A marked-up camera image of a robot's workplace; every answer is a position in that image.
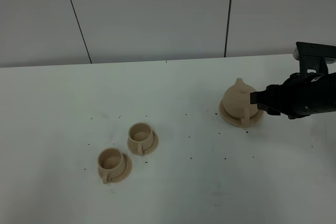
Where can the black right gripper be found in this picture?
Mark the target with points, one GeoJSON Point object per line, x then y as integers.
{"type": "Point", "coordinates": [298, 99]}

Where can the brown teapot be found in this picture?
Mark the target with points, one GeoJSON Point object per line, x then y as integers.
{"type": "Point", "coordinates": [236, 101]}

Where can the brown teapot saucer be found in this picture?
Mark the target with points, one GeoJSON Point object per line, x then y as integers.
{"type": "Point", "coordinates": [254, 120]}

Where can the rear cup saucer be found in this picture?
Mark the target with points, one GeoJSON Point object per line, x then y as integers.
{"type": "Point", "coordinates": [145, 147]}

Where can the cup saucer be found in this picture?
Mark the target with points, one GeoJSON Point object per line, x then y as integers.
{"type": "Point", "coordinates": [145, 147]}
{"type": "Point", "coordinates": [126, 171]}

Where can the rear brown teacup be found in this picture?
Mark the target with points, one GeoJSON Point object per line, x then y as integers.
{"type": "Point", "coordinates": [140, 131]}

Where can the brown teacup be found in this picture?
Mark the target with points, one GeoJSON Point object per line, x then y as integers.
{"type": "Point", "coordinates": [109, 152]}
{"type": "Point", "coordinates": [140, 131]}

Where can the front cup saucer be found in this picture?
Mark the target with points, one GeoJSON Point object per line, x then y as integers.
{"type": "Point", "coordinates": [126, 171]}

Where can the front brown teacup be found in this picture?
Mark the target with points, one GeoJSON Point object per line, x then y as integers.
{"type": "Point", "coordinates": [109, 152]}

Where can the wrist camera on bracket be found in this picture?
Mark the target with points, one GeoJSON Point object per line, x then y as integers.
{"type": "Point", "coordinates": [313, 58]}

